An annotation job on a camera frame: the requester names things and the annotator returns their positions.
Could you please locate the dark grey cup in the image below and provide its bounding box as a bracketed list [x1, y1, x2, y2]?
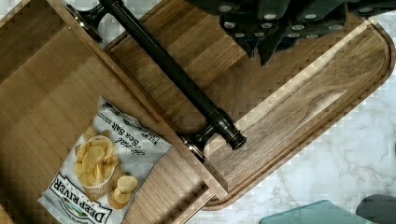
[356, 194, 396, 224]

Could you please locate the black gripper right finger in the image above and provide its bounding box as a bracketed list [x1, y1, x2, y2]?
[257, 0, 395, 65]

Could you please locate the wooden drawer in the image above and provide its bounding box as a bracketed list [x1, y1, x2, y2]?
[0, 0, 229, 224]

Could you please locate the wooden serving tray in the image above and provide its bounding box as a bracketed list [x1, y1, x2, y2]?
[104, 0, 396, 212]

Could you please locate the Deep River chips bag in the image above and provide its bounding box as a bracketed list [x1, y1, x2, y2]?
[38, 97, 171, 224]

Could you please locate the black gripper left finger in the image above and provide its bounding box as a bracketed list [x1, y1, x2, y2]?
[186, 0, 265, 58]

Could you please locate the teal canister with wooden lid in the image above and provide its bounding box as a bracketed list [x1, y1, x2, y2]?
[260, 200, 373, 224]

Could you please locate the black drawer handle bar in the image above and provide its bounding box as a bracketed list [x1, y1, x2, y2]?
[66, 0, 247, 161]

